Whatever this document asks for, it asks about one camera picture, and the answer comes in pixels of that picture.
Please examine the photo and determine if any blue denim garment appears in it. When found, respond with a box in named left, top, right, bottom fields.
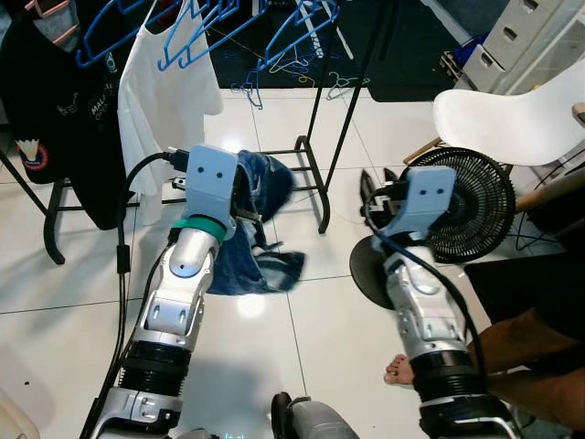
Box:
left=208, top=151, right=307, bottom=296

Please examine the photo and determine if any dark blue plastic hanger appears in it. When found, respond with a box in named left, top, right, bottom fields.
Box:
left=230, top=71, right=264, bottom=111

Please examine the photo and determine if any green plastic hanger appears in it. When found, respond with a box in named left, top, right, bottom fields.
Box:
left=324, top=73, right=371, bottom=102

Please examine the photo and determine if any pale teal plastic hanger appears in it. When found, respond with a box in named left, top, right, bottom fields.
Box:
left=274, top=50, right=316, bottom=79

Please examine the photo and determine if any pink hanger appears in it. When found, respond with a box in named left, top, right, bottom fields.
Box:
left=26, top=0, right=81, bottom=51

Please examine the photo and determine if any black metal clothes rack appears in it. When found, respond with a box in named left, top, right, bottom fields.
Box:
left=0, top=0, right=403, bottom=266

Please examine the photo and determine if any black floor fan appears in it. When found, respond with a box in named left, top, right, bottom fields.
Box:
left=349, top=146, right=517, bottom=310

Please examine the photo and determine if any white t-shirt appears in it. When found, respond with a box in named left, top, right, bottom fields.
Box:
left=117, top=0, right=225, bottom=225

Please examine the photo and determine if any white plastic chair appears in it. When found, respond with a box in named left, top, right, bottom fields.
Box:
left=402, top=59, right=585, bottom=216

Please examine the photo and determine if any person in dark shorts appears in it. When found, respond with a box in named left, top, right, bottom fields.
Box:
left=384, top=252, right=585, bottom=435

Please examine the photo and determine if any white drawer cabinet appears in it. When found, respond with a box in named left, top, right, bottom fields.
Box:
left=475, top=0, right=585, bottom=97

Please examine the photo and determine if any grey right robot leg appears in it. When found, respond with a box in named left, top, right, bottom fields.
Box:
left=271, top=391, right=362, bottom=439

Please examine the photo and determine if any grey robot leg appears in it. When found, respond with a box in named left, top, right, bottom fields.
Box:
left=271, top=391, right=362, bottom=439
left=178, top=425, right=239, bottom=439

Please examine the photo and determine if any grey left robot leg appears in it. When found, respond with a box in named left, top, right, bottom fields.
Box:
left=178, top=425, right=239, bottom=439

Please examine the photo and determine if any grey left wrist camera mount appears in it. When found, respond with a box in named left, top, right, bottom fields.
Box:
left=178, top=145, right=240, bottom=230

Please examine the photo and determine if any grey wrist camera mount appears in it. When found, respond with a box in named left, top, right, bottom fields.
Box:
left=388, top=166, right=458, bottom=241
left=178, top=145, right=240, bottom=230

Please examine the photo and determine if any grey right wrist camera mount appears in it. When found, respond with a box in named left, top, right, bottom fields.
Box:
left=388, top=166, right=458, bottom=241

